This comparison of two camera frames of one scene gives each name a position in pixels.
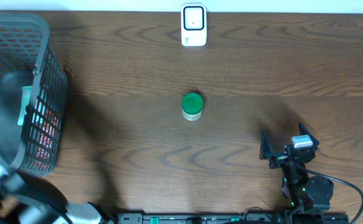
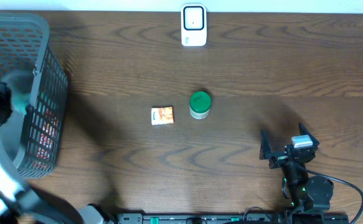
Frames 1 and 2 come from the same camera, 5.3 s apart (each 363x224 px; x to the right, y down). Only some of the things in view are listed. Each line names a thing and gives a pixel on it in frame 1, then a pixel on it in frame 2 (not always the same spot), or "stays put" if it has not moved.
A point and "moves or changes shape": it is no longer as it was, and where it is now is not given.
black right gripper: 266,149 stays put
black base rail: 246,218 stays put
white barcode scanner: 193,25 stays put
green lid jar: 192,107 moves or changes shape
